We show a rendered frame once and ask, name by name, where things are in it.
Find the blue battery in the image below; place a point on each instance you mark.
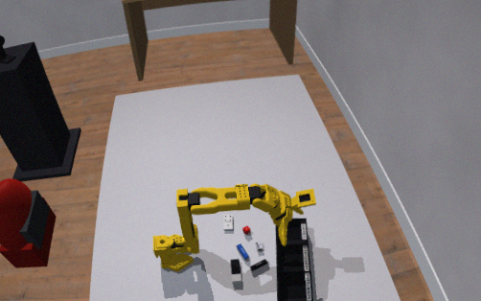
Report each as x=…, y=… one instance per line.
x=242, y=251

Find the white domino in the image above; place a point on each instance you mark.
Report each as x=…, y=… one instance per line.
x=228, y=222

